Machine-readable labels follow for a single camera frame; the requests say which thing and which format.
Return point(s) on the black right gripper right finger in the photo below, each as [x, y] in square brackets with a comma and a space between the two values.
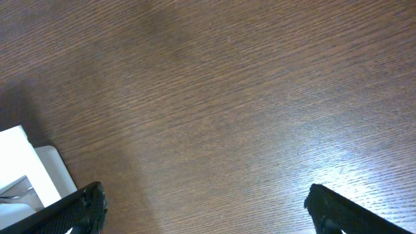
[333, 213]

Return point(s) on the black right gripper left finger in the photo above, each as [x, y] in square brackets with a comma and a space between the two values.
[83, 211]

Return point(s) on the steel spoon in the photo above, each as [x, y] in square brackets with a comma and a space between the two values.
[28, 197]

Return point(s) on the white plastic cutlery tray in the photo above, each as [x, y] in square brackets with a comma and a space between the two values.
[24, 166]

